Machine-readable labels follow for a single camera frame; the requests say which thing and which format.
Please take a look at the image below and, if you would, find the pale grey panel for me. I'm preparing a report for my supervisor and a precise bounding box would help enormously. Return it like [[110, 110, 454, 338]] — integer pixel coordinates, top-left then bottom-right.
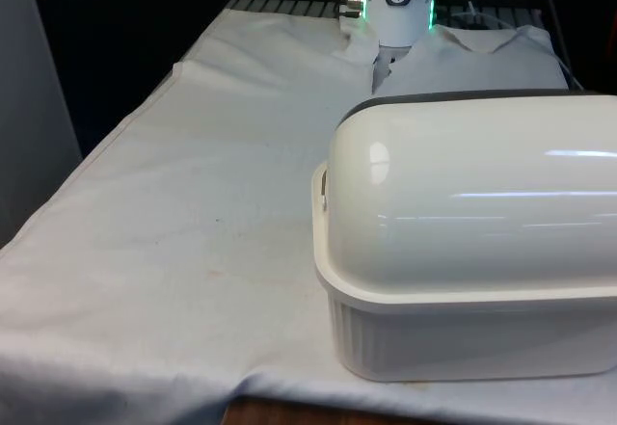
[[0, 0, 82, 249]]

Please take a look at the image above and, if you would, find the cream box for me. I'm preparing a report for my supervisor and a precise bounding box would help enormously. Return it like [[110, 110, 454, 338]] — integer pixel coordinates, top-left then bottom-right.
[[310, 162, 617, 383]]

